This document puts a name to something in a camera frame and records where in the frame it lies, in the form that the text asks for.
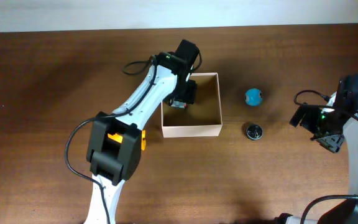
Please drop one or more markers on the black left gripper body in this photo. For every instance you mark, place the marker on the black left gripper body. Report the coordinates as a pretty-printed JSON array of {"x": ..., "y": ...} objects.
[{"x": 188, "y": 95}]

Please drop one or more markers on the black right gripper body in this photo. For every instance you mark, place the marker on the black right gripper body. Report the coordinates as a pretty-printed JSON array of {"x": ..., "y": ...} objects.
[{"x": 325, "y": 127}]

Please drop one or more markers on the pink cardboard box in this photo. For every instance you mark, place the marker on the pink cardboard box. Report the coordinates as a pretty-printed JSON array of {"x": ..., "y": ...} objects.
[{"x": 201, "y": 119}]

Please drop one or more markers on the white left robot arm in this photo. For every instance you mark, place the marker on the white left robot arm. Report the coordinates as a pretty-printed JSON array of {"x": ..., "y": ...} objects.
[{"x": 112, "y": 163}]

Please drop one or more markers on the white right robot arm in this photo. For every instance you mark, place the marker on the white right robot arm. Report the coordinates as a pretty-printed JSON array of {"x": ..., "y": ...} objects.
[{"x": 335, "y": 208}]

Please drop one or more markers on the blue toy ball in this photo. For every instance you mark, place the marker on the blue toy ball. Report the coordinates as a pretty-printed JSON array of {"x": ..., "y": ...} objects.
[{"x": 253, "y": 97}]

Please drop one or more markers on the round black tin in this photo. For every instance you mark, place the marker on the round black tin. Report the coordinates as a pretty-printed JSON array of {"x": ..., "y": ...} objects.
[{"x": 254, "y": 132}]

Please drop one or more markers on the yellow toy animal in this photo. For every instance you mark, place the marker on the yellow toy animal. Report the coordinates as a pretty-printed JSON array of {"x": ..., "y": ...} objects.
[{"x": 119, "y": 138}]

